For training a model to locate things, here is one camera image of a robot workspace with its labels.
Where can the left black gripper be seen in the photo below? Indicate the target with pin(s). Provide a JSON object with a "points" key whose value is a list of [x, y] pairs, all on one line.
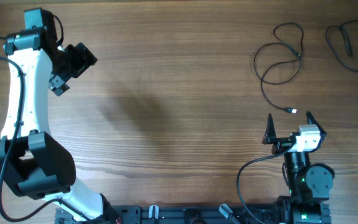
{"points": [[82, 62]]}

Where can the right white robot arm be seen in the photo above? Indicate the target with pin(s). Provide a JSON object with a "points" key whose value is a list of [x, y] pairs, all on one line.
{"points": [[309, 184]]}

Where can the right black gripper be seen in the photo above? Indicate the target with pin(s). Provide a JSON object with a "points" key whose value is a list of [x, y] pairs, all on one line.
{"points": [[284, 143]]}

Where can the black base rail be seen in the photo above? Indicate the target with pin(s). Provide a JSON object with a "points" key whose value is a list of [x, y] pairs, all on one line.
{"points": [[267, 213]]}

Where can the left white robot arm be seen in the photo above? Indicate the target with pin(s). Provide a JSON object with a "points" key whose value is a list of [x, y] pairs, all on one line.
{"points": [[32, 163]]}

